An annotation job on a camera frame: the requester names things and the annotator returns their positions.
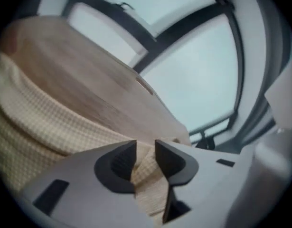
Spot beige checked pants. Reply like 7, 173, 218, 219
0, 52, 171, 224

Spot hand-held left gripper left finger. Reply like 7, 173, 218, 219
19, 139, 154, 228

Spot black cable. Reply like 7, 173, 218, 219
113, 1, 137, 11

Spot black window frame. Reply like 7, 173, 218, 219
62, 0, 246, 152

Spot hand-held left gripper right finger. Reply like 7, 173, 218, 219
154, 139, 258, 228

